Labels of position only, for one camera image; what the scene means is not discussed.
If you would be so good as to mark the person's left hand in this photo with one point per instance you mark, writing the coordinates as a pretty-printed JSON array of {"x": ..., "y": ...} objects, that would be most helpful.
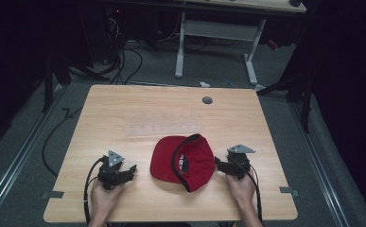
[{"x": 103, "y": 198}]

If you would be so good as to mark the person's right hand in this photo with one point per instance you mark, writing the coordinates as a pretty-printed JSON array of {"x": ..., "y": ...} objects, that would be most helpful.
[{"x": 242, "y": 190}]

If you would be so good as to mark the small red object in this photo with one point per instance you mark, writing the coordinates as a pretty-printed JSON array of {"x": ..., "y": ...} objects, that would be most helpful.
[{"x": 272, "y": 44}]

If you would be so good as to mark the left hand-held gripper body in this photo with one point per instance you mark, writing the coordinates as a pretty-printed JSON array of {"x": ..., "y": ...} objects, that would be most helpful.
[{"x": 112, "y": 171}]

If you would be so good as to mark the grey tape strip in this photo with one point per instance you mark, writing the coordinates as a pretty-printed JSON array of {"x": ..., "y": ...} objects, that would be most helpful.
[
  {"x": 288, "y": 190},
  {"x": 53, "y": 194}
]

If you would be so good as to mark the white paper scrap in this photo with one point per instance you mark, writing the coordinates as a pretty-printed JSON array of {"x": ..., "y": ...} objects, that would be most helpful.
[{"x": 204, "y": 84}]

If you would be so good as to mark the desk with white legs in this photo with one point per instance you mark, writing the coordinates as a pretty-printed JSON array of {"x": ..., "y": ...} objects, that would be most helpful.
[{"x": 218, "y": 30}]

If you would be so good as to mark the red baseball cap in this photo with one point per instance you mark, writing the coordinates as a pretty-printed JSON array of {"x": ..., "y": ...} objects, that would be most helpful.
[{"x": 168, "y": 160}]

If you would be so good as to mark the black computer mouse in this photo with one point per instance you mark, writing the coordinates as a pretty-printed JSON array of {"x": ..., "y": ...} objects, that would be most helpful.
[{"x": 295, "y": 3}]

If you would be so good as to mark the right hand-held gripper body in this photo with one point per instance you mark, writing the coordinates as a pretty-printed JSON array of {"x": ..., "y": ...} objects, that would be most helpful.
[{"x": 239, "y": 160}]

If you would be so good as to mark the metal floor rail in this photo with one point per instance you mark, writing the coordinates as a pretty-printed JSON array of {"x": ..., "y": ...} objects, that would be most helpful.
[
  {"x": 16, "y": 164},
  {"x": 319, "y": 164}
]

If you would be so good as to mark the black metal stand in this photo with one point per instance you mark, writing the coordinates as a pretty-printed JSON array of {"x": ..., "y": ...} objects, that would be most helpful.
[
  {"x": 48, "y": 85},
  {"x": 305, "y": 104}
]

